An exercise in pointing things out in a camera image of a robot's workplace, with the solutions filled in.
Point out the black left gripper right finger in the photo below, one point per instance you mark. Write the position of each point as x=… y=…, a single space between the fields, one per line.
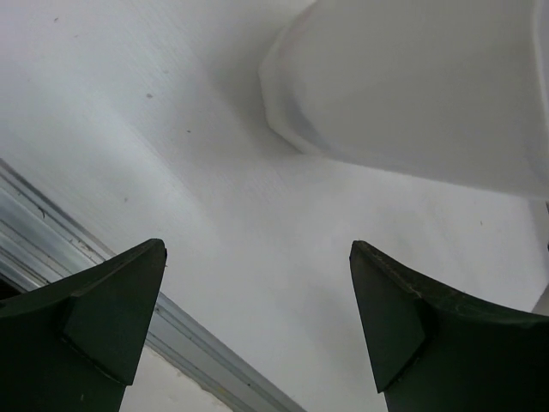
x=435 y=348

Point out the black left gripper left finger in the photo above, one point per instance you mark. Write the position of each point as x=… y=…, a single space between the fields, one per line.
x=75 y=344

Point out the white octagonal plastic bin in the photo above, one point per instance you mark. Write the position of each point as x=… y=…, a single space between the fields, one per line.
x=454 y=91

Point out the aluminium front frame rail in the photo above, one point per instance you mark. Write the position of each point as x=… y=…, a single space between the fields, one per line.
x=41 y=244

